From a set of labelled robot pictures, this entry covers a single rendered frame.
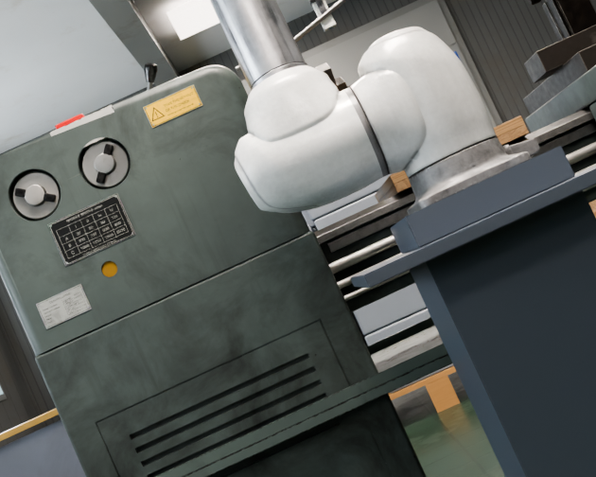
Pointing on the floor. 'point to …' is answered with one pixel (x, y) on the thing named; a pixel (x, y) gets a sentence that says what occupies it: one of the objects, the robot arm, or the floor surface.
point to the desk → (32, 452)
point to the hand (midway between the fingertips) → (324, 14)
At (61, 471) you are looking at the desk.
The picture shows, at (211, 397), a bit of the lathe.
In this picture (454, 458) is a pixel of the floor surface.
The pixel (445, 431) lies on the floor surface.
